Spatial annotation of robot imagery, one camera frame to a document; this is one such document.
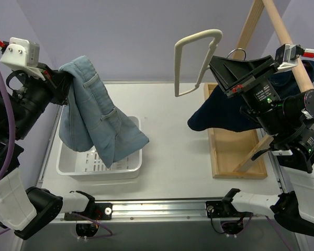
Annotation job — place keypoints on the aluminium mounting rail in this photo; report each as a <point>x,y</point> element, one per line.
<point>156,210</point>

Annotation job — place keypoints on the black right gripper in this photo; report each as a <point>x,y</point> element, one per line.
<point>251,82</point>

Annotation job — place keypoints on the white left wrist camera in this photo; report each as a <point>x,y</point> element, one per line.
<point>22,54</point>

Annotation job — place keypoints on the wooden clothes rack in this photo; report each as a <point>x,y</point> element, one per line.
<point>295,148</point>

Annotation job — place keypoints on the light blue denim skirt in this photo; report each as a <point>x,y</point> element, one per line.
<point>91,119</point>

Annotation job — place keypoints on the dark blue denim skirt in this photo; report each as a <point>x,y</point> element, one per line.
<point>233,114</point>

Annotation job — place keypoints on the white plastic basket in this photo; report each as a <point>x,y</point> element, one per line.
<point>88,166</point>

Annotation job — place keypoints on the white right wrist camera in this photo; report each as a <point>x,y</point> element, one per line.
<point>287,56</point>

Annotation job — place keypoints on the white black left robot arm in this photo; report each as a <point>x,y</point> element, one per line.
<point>27,211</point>

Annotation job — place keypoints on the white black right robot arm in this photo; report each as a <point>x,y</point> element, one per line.
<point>293,210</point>

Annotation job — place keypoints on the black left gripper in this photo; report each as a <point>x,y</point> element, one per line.
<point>57,85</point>

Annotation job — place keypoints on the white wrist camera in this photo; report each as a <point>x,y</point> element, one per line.
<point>22,54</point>
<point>287,56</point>

